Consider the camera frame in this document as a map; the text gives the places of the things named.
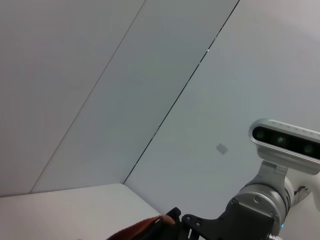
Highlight grey square wall sticker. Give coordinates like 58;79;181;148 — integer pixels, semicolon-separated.
215;142;229;155

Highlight black bag with orange handles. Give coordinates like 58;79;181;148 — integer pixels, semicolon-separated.
104;206;181;240

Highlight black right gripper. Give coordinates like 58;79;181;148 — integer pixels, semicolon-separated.
181;201;283;240

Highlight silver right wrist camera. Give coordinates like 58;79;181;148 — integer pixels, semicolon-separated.
248;118;320;175

